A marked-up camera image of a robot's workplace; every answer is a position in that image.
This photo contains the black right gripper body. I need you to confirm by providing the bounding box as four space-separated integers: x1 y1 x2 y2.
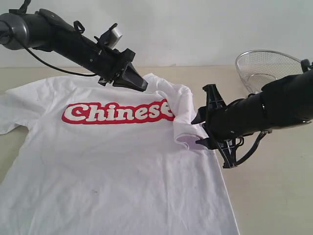
203 84 242 168

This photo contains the black camera cable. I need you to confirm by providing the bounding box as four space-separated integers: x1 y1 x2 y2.
234 131 267 165
0 0 98 77

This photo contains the metal wire mesh basket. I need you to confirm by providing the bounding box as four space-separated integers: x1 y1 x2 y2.
235 49 302 94

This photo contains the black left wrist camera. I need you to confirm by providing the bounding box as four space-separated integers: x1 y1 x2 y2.
94 23 123 49

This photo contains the black right camera cable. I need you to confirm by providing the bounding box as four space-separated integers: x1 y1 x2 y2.
234 131 267 165

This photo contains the black left camera cable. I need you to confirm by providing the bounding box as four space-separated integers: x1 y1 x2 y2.
0 0 98 77

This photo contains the white t-shirt red print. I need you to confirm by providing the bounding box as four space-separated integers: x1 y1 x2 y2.
0 74 239 235

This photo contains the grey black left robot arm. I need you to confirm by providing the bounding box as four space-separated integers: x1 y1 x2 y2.
0 9 148 92

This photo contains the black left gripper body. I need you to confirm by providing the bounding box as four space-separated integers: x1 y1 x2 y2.
58 31 135 82

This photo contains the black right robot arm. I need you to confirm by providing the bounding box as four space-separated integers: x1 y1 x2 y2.
191 59 313 168

